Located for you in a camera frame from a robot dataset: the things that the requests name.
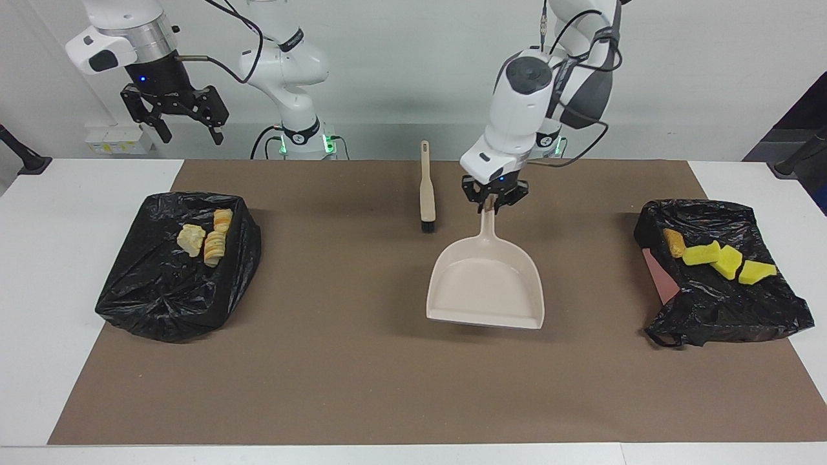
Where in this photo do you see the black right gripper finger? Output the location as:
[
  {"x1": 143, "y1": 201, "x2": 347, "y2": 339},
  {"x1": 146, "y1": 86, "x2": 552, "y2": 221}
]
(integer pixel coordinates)
[
  {"x1": 193, "y1": 85, "x2": 230, "y2": 145},
  {"x1": 121, "y1": 86, "x2": 172, "y2": 144}
]

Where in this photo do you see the beige hand brush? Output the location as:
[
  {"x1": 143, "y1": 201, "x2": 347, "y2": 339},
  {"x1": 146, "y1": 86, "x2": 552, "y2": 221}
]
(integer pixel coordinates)
[{"x1": 419, "y1": 140, "x2": 437, "y2": 233}]

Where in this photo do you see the beige plastic dustpan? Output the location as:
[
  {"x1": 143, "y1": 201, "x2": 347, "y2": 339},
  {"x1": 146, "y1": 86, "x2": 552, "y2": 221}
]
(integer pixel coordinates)
[{"x1": 426, "y1": 205, "x2": 545, "y2": 330}]

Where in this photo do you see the pale bread chunk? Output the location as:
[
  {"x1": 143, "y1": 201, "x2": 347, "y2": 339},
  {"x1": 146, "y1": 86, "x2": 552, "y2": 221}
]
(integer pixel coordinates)
[{"x1": 177, "y1": 223, "x2": 207, "y2": 258}]

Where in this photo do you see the pale bread piece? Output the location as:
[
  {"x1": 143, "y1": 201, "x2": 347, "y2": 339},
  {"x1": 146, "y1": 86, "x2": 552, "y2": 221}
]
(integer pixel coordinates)
[{"x1": 204, "y1": 231, "x2": 227, "y2": 267}]

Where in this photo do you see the yellow green sponge piece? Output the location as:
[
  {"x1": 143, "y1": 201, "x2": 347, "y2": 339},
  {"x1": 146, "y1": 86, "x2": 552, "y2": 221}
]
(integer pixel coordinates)
[{"x1": 709, "y1": 244, "x2": 744, "y2": 281}]

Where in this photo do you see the thick yellow sponge piece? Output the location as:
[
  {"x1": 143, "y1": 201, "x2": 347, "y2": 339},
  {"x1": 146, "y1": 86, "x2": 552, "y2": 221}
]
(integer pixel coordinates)
[{"x1": 738, "y1": 260, "x2": 778, "y2": 285}]

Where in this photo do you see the pink bin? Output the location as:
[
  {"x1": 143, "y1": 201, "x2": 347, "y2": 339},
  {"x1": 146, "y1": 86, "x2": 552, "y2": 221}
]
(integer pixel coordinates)
[{"x1": 642, "y1": 249, "x2": 680, "y2": 304}]

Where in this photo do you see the black bag lined bin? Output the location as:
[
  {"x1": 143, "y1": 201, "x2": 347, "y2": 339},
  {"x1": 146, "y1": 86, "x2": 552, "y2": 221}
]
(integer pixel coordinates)
[{"x1": 95, "y1": 191, "x2": 262, "y2": 343}]

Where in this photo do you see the loose black trash bag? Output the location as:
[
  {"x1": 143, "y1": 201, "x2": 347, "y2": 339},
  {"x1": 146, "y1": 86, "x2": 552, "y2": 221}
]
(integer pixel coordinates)
[{"x1": 633, "y1": 199, "x2": 815, "y2": 348}]

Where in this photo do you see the black stand with foot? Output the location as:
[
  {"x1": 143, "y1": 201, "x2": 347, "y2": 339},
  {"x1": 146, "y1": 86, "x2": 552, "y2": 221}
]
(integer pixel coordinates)
[{"x1": 0, "y1": 124, "x2": 52, "y2": 176}]

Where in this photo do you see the brown table mat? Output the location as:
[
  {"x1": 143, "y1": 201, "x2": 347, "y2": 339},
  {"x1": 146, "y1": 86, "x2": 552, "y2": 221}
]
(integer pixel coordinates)
[{"x1": 47, "y1": 160, "x2": 827, "y2": 445}]

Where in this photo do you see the dark grey stand pole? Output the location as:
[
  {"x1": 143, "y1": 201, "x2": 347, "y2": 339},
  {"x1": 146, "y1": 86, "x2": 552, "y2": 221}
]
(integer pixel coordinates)
[{"x1": 768, "y1": 126, "x2": 827, "y2": 178}]

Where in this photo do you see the dark background panel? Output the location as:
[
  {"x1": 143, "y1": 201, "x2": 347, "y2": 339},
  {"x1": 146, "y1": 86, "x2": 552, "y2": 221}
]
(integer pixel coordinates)
[{"x1": 743, "y1": 70, "x2": 827, "y2": 215}]

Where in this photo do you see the right arm gripper cable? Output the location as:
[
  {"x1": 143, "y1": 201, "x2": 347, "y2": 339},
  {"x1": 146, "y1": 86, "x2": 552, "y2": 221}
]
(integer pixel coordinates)
[{"x1": 176, "y1": 0, "x2": 266, "y2": 85}]

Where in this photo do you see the black base cable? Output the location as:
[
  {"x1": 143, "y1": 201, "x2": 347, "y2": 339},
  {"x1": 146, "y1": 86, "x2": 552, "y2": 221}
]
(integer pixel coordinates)
[{"x1": 249, "y1": 125, "x2": 286, "y2": 160}]

